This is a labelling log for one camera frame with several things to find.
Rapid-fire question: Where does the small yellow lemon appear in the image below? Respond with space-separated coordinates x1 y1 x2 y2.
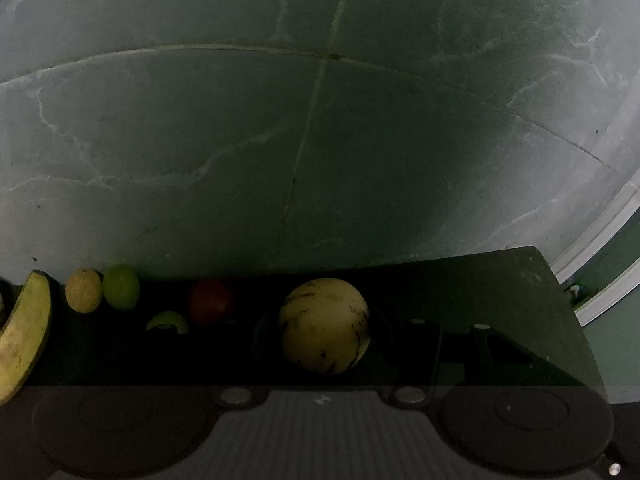
65 269 102 313

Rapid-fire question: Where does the green fruit in shadow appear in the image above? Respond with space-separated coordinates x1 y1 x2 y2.
146 311 186 334

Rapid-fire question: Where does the red tomato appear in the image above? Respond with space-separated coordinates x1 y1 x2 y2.
191 287 229 318

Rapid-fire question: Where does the small green lime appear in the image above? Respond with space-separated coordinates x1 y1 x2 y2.
102 264 139 309

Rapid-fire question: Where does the yellow banana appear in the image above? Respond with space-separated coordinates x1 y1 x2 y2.
0 270 51 405

